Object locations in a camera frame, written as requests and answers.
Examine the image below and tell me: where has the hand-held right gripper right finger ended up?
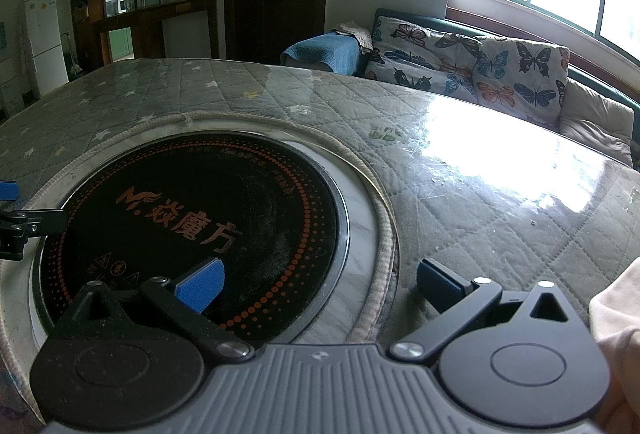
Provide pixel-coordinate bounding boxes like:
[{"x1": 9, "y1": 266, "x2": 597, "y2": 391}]
[{"x1": 389, "y1": 259, "x2": 590, "y2": 361}]

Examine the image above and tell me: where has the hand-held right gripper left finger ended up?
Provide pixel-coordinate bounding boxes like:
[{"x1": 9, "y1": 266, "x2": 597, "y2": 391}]
[{"x1": 54, "y1": 258, "x2": 257, "y2": 361}]

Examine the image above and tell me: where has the cream cloth towel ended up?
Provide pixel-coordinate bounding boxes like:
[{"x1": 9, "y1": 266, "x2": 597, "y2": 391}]
[{"x1": 589, "y1": 256, "x2": 640, "y2": 434}]

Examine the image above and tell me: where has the black round induction cooktop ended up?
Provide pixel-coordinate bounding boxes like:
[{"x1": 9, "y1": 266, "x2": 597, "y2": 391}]
[{"x1": 30, "y1": 131, "x2": 351, "y2": 347}]

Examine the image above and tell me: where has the mop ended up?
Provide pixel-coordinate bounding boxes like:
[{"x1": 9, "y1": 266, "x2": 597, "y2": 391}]
[{"x1": 60, "y1": 31, "x2": 82, "y2": 76}]

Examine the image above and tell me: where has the white fridge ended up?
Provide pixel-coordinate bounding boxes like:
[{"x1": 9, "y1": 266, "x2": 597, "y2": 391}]
[{"x1": 24, "y1": 0, "x2": 70, "y2": 97}]

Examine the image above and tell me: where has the dark wooden console table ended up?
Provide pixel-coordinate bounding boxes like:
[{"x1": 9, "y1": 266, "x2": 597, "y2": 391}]
[{"x1": 91, "y1": 0, "x2": 220, "y2": 65}]

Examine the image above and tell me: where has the beige cushion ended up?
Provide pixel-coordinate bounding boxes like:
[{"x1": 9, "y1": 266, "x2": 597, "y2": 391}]
[{"x1": 559, "y1": 76, "x2": 636, "y2": 167}]

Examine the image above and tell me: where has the blue towel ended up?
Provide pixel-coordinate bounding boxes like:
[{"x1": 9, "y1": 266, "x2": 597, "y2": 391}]
[{"x1": 280, "y1": 31, "x2": 363, "y2": 76}]

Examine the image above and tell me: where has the teal sofa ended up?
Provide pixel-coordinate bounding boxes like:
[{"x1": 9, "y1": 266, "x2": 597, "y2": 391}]
[{"x1": 280, "y1": 8, "x2": 640, "y2": 170}]

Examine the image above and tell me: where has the beige cloth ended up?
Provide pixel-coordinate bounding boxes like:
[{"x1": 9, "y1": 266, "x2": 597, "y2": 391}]
[{"x1": 334, "y1": 21, "x2": 373, "y2": 52}]

